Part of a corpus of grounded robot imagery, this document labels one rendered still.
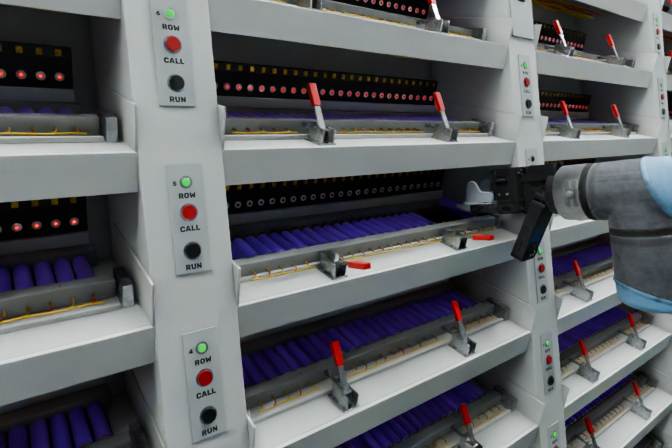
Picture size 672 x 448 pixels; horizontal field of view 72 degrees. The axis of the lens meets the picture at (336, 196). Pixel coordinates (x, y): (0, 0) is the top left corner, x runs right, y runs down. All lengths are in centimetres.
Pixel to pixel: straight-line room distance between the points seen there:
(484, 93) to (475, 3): 19
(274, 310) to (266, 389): 14
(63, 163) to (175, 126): 12
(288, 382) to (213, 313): 20
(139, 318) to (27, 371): 11
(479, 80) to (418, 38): 26
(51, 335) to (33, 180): 16
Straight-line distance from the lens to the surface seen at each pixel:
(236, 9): 62
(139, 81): 55
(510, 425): 107
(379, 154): 70
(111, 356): 55
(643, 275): 79
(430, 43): 83
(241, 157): 58
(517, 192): 86
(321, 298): 64
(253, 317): 60
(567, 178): 81
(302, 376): 72
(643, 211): 77
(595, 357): 138
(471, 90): 104
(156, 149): 54
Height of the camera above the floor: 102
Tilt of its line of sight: 1 degrees down
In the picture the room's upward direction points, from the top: 5 degrees counter-clockwise
